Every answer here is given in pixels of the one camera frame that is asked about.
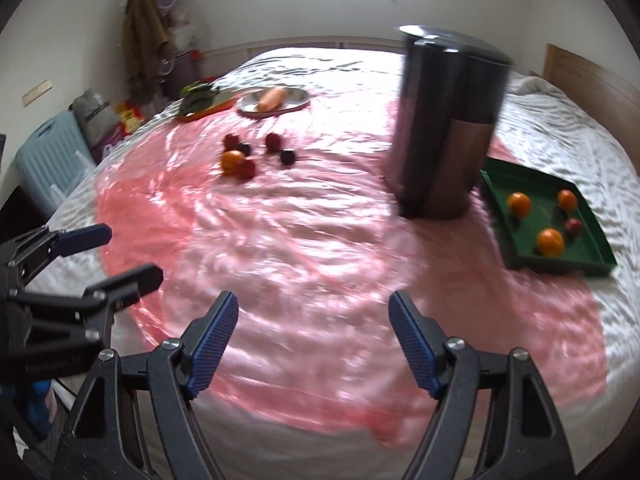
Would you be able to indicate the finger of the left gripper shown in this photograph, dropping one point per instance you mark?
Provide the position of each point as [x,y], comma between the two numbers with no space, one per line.
[24,257]
[36,318]

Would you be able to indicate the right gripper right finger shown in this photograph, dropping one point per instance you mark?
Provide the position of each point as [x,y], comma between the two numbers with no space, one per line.
[523,437]

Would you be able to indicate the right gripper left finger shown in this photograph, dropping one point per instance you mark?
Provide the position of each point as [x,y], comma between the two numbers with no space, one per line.
[104,439]

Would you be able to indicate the orange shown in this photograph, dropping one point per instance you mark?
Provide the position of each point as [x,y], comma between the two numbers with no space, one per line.
[519,205]
[567,201]
[231,161]

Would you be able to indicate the red apple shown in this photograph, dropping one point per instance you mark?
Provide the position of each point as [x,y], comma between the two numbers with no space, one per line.
[231,142]
[273,142]
[246,169]
[573,227]

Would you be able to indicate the orange mandarin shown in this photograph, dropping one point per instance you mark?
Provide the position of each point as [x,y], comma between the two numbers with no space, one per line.
[550,243]

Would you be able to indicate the dark plum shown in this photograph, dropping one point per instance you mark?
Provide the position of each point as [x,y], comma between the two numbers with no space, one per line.
[287,157]

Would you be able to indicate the blue suitcase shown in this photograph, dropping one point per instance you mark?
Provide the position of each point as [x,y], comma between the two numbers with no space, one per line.
[53,161]

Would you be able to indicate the grey bag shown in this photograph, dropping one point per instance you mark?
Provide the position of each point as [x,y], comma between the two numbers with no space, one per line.
[95,117]

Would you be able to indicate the pink plastic sheet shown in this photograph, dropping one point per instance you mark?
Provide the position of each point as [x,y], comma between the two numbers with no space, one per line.
[313,251]

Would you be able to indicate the green tray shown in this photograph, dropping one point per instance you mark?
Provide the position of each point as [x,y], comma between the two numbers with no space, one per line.
[589,254]

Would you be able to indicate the green leafy vegetable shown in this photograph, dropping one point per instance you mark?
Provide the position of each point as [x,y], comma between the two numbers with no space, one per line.
[197,97]

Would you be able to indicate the orange tray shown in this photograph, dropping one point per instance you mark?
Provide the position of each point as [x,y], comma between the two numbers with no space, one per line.
[224,101]

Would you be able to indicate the orange in tray back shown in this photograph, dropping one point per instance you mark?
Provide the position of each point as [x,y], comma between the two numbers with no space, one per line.
[567,201]

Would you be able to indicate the striped white plate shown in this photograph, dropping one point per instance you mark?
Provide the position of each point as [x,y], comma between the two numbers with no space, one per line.
[296,100]

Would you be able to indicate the brown hanging coat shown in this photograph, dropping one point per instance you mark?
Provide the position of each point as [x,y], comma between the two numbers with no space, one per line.
[146,42]

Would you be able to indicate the orange carrot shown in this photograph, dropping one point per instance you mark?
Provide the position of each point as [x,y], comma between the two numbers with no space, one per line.
[271,99]

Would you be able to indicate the wooden headboard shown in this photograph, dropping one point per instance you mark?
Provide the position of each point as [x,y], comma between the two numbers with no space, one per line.
[604,96]

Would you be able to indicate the black copper trash bin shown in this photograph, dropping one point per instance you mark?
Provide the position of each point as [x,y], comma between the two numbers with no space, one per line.
[451,93]

